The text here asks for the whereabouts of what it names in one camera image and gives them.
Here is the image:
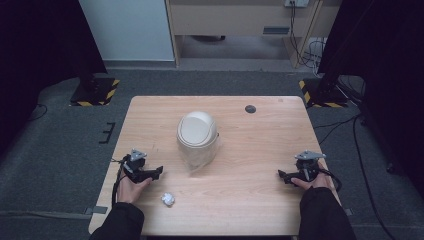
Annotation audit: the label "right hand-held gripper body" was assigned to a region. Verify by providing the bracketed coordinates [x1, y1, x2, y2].
[294, 150, 327, 183]

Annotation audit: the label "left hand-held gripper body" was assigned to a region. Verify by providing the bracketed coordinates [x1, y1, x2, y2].
[121, 148, 150, 184]

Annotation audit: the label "person's right hand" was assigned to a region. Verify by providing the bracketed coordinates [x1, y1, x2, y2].
[290, 161, 335, 192]

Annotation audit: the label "person's left hand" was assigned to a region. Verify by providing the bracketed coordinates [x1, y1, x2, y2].
[116, 171, 154, 205]

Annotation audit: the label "crumpled white paper ball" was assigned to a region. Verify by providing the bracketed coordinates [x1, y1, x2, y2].
[160, 192, 176, 207]

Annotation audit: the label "white swing-lid trash bin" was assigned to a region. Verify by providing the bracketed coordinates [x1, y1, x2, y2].
[176, 110, 221, 170]

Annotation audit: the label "grey floor tape strip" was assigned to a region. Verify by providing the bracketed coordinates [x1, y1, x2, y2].
[84, 205, 109, 216]

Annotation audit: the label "black stand base striped tape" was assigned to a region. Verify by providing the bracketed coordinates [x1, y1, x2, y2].
[69, 77, 121, 108]
[298, 77, 350, 109]

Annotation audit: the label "black curtain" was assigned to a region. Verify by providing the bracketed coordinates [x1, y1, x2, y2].
[317, 0, 424, 198]
[0, 0, 108, 158]

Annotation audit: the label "beige wooden desk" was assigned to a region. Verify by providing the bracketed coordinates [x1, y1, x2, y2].
[165, 0, 342, 70]

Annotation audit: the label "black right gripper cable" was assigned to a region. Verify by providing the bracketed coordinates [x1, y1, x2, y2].
[317, 167, 343, 193]

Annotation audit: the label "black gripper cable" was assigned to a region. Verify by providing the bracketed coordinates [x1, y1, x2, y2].
[110, 155, 132, 205]
[317, 167, 343, 193]

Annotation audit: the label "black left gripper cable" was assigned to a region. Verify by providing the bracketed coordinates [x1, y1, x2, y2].
[110, 155, 132, 205]

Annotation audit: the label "black floor cable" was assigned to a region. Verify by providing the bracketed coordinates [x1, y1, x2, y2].
[313, 111, 399, 240]
[28, 103, 49, 122]

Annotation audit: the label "black hanging cables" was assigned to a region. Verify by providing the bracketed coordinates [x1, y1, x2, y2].
[288, 0, 328, 70]

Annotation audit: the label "white wall panel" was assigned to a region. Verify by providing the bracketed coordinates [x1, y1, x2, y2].
[78, 0, 176, 62]

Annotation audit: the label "grey wall power socket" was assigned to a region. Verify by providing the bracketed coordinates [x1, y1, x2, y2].
[283, 0, 310, 9]

